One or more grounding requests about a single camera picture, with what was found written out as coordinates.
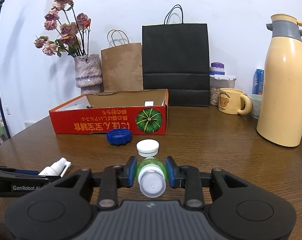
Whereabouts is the green spray bottle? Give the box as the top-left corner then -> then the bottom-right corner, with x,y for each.
136,157 -> 167,198

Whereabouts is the yellow thermos jug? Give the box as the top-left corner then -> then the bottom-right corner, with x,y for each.
257,14 -> 302,147

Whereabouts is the dried pink rose bouquet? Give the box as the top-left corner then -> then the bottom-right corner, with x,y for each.
34,0 -> 91,58

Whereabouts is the purple white jar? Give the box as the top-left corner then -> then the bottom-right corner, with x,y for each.
210,62 -> 225,75

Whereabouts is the white ribbed screw cap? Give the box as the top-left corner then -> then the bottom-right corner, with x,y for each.
136,139 -> 160,158

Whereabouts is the clear seed container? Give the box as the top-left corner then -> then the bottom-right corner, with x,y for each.
210,74 -> 237,106

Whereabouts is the purple textured vase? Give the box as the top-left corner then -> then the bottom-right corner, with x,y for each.
74,54 -> 103,94

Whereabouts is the white nasal spray bottle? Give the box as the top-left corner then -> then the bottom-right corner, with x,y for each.
39,158 -> 72,177

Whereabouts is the brown paper bag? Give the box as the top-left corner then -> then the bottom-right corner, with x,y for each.
101,29 -> 143,92

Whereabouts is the red cardboard box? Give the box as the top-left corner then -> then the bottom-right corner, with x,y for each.
49,89 -> 169,135

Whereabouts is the blue bottle cap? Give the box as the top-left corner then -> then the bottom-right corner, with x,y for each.
106,128 -> 132,146

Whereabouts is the blue soda can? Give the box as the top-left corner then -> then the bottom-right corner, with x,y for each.
252,69 -> 264,95

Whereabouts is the yellow bear mug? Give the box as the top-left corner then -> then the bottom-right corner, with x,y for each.
218,88 -> 252,115

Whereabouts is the black paper bag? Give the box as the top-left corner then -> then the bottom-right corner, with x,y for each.
142,10 -> 210,107

